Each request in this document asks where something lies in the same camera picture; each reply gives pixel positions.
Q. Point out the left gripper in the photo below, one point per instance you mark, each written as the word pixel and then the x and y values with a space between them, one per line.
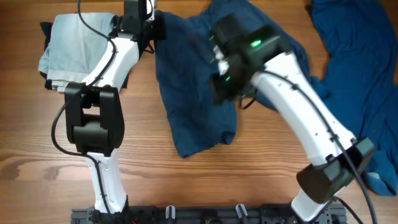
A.
pixel 160 33

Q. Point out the dark navy shorts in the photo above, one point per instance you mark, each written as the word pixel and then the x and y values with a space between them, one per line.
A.
pixel 184 66

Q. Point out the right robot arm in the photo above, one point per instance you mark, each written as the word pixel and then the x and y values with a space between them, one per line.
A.
pixel 265 60

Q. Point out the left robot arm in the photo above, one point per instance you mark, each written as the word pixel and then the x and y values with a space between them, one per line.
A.
pixel 94 117

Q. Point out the folded light denim garment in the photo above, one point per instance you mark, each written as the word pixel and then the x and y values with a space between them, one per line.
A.
pixel 101 23

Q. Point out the folded black garment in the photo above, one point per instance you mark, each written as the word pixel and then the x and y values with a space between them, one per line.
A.
pixel 71 52

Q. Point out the crumpled teal blue garment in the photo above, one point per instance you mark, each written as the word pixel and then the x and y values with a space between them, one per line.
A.
pixel 358 85

